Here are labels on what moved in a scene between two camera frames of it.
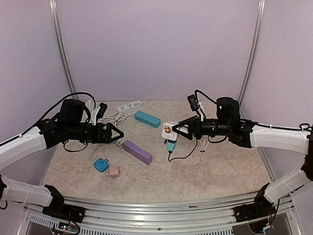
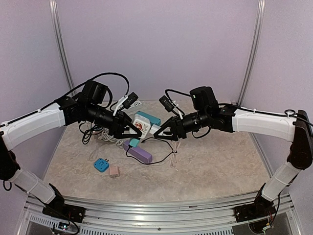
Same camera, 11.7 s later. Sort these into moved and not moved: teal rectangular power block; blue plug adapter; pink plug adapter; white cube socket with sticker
Moved: white cube socket with sticker
Not moved: teal rectangular power block; pink plug adapter; blue plug adapter
